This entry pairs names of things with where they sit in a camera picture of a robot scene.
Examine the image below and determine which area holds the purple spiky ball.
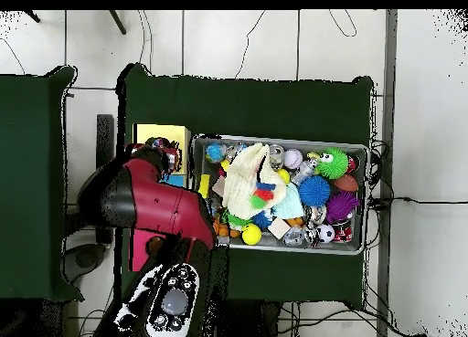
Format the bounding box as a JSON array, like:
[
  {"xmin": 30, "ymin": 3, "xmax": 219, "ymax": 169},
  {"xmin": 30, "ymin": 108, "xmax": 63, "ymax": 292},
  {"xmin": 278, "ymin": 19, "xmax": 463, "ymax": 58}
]
[{"xmin": 324, "ymin": 190, "xmax": 361, "ymax": 224}]

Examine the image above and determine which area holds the shallow mesh bin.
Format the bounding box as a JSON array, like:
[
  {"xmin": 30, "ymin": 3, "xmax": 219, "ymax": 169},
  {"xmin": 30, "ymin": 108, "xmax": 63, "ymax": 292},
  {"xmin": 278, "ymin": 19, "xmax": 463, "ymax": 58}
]
[{"xmin": 189, "ymin": 132, "xmax": 370, "ymax": 257}]

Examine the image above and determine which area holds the large blue spiky ball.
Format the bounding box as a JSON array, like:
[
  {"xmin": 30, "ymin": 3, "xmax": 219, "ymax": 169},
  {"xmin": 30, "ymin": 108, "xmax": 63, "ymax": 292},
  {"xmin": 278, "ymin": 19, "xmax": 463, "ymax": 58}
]
[{"xmin": 298, "ymin": 174, "xmax": 331, "ymax": 207}]

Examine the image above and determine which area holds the dark green tablecloth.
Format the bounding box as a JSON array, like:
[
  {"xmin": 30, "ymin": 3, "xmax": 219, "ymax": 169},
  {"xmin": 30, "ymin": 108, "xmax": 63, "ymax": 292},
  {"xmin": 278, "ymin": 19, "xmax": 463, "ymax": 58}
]
[
  {"xmin": 115, "ymin": 62, "xmax": 376, "ymax": 311},
  {"xmin": 0, "ymin": 65, "xmax": 85, "ymax": 302}
]

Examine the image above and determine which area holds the large green spiky ball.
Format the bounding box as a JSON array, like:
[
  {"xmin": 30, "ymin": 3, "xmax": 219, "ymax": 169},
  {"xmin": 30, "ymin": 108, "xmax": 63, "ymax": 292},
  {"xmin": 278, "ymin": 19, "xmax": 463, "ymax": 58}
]
[{"xmin": 315, "ymin": 147, "xmax": 349, "ymax": 180}]

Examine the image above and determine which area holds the yellow smiley ball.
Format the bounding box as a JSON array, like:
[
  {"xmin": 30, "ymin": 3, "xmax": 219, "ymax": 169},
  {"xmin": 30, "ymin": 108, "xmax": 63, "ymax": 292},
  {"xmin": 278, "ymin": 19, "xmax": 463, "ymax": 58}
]
[{"xmin": 241, "ymin": 223, "xmax": 263, "ymax": 247}]

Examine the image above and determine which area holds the blue globe ball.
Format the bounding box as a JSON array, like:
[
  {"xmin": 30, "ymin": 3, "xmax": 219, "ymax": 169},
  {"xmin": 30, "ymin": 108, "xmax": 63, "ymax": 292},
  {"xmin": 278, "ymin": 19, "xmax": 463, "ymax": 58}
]
[{"xmin": 204, "ymin": 142, "xmax": 228, "ymax": 164}]

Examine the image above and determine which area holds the multicolour spiky caterpillar toy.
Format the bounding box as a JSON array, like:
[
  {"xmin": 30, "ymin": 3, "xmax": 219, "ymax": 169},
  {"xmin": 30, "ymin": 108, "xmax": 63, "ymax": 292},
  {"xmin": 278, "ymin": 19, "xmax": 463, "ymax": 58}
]
[{"xmin": 249, "ymin": 182, "xmax": 276, "ymax": 210}]

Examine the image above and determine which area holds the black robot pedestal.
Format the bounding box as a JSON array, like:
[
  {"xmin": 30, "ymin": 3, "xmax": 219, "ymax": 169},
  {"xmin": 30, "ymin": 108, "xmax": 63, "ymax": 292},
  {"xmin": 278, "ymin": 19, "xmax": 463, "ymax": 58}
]
[{"xmin": 233, "ymin": 299, "xmax": 283, "ymax": 337}]

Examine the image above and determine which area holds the colourful polka dot cloth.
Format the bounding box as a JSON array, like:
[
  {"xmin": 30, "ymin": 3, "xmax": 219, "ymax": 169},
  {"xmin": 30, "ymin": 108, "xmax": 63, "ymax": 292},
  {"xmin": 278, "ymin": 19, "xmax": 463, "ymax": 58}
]
[{"xmin": 145, "ymin": 136, "xmax": 173, "ymax": 151}]

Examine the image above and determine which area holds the wooden box with three holes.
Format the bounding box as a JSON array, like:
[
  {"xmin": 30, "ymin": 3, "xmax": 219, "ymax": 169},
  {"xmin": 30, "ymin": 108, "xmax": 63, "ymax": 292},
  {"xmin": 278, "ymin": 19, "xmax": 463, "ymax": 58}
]
[{"xmin": 129, "ymin": 122, "xmax": 193, "ymax": 273}]

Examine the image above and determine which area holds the cream knitted cloth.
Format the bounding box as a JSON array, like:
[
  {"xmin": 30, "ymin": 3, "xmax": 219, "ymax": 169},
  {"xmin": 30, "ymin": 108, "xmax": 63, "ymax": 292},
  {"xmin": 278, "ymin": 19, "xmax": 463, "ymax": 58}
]
[{"xmin": 221, "ymin": 142, "xmax": 288, "ymax": 221}]

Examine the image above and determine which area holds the yellow foam block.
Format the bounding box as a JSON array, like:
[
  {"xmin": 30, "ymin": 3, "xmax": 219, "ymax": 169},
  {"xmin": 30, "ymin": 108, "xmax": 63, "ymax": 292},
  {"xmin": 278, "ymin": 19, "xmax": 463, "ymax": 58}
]
[{"xmin": 198, "ymin": 174, "xmax": 211, "ymax": 199}]

